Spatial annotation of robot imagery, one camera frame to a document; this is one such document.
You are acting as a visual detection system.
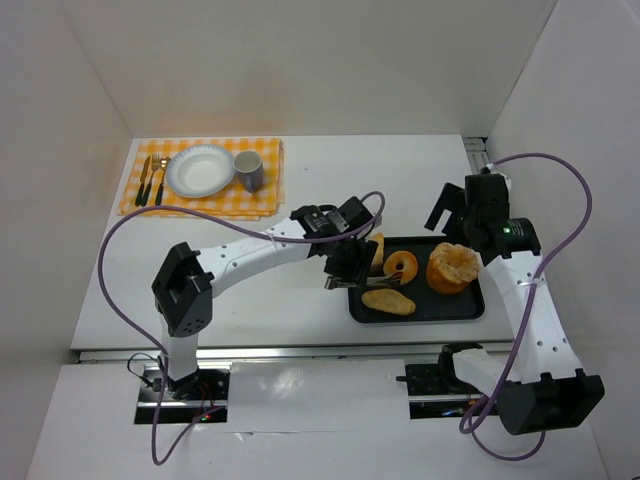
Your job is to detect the black handled knife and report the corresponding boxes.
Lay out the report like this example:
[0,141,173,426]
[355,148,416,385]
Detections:
[134,156,151,207]

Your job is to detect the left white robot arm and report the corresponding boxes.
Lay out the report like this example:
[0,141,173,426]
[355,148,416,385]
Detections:
[152,197,381,399]

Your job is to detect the aluminium corner rail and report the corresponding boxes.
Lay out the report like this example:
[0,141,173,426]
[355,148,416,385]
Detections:
[462,137,490,174]

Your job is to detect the black tray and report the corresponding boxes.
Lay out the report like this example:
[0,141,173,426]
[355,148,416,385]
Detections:
[347,236,485,324]

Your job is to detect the black handled fork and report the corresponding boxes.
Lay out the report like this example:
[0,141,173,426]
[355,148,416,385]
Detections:
[139,154,161,206]

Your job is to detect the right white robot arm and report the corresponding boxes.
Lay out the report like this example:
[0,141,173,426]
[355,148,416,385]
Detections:
[425,173,605,435]

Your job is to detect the flat triangular bread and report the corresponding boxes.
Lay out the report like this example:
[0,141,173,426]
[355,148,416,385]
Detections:
[370,233,384,273]

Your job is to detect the tall sugared pastry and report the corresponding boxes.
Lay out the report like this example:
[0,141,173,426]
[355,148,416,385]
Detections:
[426,242,481,295]

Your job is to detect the white plate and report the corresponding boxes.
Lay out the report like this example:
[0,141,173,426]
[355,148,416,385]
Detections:
[166,144,235,199]

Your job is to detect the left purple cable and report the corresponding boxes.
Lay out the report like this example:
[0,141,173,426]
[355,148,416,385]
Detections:
[97,190,386,466]

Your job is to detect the ring donut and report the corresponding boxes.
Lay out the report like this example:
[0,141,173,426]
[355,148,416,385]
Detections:
[383,250,419,285]

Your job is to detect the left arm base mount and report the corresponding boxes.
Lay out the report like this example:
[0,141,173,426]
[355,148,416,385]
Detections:
[125,352,232,425]

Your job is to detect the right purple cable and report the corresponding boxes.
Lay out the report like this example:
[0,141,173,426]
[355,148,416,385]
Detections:
[458,152,594,461]

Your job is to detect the purple cable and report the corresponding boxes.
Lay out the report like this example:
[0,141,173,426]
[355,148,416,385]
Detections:
[458,152,594,461]
[97,190,386,466]

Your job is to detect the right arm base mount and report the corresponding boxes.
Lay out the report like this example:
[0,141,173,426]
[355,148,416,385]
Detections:
[396,342,482,420]

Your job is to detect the yellow checkered cloth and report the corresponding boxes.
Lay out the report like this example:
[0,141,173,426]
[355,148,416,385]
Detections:
[117,137,285,220]

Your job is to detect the black handled spoon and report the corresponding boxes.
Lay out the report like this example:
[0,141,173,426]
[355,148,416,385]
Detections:
[154,157,171,206]

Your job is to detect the purple mug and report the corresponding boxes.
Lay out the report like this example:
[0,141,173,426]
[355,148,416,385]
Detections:
[233,151,264,193]

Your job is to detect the oval flat bread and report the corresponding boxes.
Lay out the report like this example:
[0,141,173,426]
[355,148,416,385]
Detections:
[361,289,416,316]

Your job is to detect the metal tongs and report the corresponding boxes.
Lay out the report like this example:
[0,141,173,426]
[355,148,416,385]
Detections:
[324,273,402,290]

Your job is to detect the aluminium front rail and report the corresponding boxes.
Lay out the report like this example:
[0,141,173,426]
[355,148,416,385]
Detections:
[78,341,511,364]

